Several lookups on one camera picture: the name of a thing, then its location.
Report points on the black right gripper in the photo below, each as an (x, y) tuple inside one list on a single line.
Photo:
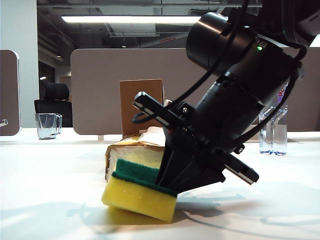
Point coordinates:
[(180, 117)]

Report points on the yellow sponge with green pad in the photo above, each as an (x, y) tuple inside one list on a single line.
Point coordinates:
[(140, 200)]

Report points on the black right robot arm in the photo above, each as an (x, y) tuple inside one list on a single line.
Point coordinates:
[(250, 75)]

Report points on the clear plastic water bottle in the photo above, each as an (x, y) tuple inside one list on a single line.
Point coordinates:
[(278, 140)]

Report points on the white paper tissue sheet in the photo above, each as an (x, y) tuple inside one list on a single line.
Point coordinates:
[(152, 136)]

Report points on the brown cardboard tissue box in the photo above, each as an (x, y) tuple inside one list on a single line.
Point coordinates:
[(130, 152)]

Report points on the white divider support foot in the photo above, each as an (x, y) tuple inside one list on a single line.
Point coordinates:
[(100, 137)]

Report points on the tall brown cardboard box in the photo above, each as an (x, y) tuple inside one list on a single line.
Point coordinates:
[(145, 87)]

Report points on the wide brown desk divider panel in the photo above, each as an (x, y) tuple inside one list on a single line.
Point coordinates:
[(100, 87)]

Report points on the red ceiling sign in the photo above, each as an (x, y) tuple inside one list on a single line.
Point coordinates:
[(167, 39)]

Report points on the clear glass mug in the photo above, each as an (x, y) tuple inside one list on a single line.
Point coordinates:
[(46, 125)]

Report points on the black office chair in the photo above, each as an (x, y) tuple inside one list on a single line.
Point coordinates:
[(52, 105)]

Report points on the ceiling air vent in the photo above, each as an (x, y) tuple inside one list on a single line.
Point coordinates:
[(197, 11)]

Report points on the long ceiling light strip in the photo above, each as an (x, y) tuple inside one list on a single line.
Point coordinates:
[(125, 19)]

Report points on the silver metal hook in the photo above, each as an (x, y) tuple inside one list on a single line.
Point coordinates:
[(3, 123)]

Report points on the narrow brown desk divider panel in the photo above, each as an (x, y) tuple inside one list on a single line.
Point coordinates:
[(8, 95)]

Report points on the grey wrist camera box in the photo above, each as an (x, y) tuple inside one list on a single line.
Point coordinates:
[(168, 102)]

